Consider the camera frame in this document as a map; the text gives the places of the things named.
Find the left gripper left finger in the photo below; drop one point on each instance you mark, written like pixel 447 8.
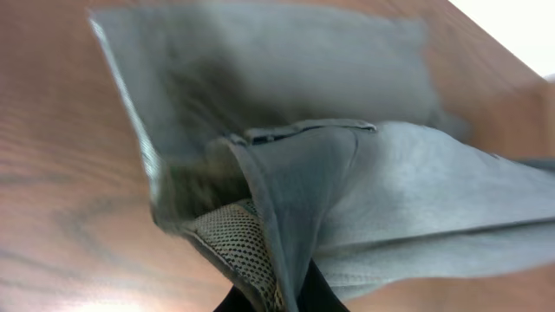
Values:
pixel 237 300

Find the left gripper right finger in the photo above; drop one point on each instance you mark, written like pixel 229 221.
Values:
pixel 316 295

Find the grey shorts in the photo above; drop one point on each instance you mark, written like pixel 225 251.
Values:
pixel 274 134

